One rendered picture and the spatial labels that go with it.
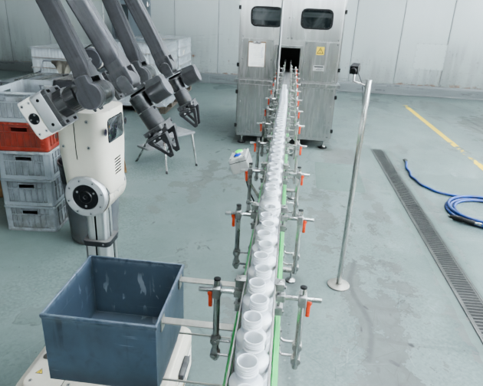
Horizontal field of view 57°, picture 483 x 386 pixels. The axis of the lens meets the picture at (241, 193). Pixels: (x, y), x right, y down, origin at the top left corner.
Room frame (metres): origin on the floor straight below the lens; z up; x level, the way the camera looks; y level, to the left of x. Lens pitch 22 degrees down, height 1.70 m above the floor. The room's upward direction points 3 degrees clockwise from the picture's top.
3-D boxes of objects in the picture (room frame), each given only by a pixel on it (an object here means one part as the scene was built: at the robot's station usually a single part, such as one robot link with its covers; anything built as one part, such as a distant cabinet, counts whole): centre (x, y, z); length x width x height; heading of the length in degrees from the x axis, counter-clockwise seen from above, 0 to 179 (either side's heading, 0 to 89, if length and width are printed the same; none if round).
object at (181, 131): (5.02, 0.91, 0.21); 0.61 x 0.47 x 0.41; 48
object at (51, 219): (3.46, 1.66, 0.11); 0.61 x 0.41 x 0.22; 1
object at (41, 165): (3.46, 1.66, 0.55); 0.61 x 0.41 x 0.22; 2
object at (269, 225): (1.11, -0.08, 1.08); 0.06 x 0.06 x 0.17
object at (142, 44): (8.36, 1.87, 0.59); 1.24 x 1.03 x 1.17; 177
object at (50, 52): (8.58, 3.25, 0.50); 1.23 x 1.05 x 1.00; 173
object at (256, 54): (6.04, -0.11, 1.22); 0.23 x 0.03 x 0.32; 85
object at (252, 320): (0.70, -0.03, 1.08); 0.06 x 0.06 x 0.17
